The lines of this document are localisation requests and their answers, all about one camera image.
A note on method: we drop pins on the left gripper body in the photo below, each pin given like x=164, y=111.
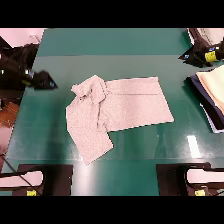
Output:
x=44, y=81

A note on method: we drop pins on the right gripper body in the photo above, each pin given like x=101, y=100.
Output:
x=195, y=56

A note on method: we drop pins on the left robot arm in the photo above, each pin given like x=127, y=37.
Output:
x=31, y=178

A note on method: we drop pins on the cream garment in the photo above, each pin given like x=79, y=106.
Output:
x=213, y=85

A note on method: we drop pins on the navy garment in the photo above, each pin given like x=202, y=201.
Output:
x=202, y=96

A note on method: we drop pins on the pale grey shirt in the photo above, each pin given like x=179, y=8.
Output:
x=126, y=103

